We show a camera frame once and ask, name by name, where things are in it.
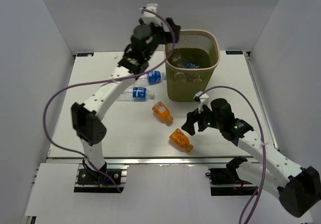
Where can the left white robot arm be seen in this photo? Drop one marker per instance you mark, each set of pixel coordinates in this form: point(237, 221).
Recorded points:
point(87, 116)

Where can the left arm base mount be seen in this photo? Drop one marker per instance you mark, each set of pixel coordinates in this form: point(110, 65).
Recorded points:
point(87, 183)

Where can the left blue table label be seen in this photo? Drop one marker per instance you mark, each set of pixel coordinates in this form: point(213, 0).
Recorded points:
point(90, 54)

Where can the dark label crushed bottle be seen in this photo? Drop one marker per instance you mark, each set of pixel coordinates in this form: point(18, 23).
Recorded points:
point(176, 60)

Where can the olive green mesh bin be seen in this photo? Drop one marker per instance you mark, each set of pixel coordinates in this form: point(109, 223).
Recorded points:
point(199, 47)

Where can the orange juice bottle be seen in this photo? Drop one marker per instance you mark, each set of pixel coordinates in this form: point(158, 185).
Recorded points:
point(162, 113)
point(181, 140)

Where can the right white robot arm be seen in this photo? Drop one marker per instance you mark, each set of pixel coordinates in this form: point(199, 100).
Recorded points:
point(297, 188)

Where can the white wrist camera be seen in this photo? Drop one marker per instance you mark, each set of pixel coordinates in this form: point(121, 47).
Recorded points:
point(148, 15)
point(201, 99)

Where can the right blue table label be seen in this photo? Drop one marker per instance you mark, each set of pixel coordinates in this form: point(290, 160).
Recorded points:
point(234, 52)

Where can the blue table label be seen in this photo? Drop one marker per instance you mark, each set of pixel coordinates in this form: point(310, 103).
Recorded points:
point(90, 54)
point(234, 52)

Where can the orange juice bottle bottom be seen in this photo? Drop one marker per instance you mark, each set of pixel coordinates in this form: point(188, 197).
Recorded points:
point(181, 140)

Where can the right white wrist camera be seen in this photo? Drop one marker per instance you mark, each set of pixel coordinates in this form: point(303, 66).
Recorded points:
point(201, 99)

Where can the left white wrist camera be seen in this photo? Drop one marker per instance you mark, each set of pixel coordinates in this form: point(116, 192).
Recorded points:
point(148, 15)

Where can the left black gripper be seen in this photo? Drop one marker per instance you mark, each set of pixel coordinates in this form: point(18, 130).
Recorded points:
point(166, 36)

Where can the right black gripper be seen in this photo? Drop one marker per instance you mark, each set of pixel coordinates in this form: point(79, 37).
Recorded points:
point(192, 117)

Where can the blue label water bottle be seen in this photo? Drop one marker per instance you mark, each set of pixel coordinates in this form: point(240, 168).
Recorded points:
point(151, 78)
point(136, 94)

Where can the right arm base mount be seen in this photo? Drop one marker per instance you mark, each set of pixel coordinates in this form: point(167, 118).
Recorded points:
point(226, 182)

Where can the red label water bottle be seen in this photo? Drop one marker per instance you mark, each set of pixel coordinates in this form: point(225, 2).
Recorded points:
point(186, 78)

